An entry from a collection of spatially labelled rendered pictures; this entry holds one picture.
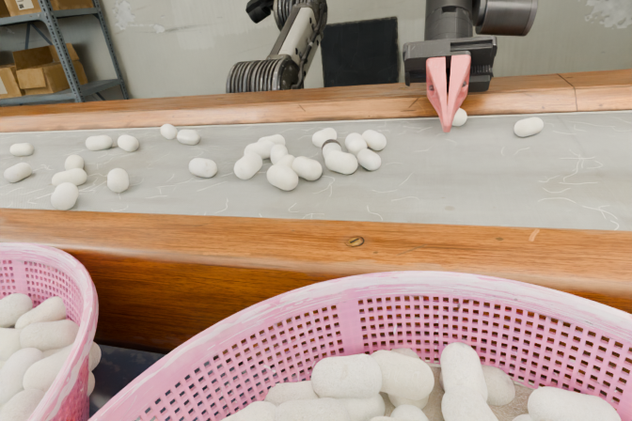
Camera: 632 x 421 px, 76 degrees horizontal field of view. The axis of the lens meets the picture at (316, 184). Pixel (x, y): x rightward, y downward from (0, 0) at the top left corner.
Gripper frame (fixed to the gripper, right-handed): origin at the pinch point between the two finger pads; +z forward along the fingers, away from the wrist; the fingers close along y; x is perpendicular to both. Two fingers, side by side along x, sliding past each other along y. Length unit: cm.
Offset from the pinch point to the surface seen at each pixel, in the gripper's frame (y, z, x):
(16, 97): -245, -93, 103
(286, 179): -13.9, 11.4, -8.9
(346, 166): -9.1, 8.8, -6.4
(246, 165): -19.0, 9.3, -7.4
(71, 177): -39.2, 11.5, -8.5
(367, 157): -7.4, 7.5, -5.8
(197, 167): -24.8, 9.4, -7.0
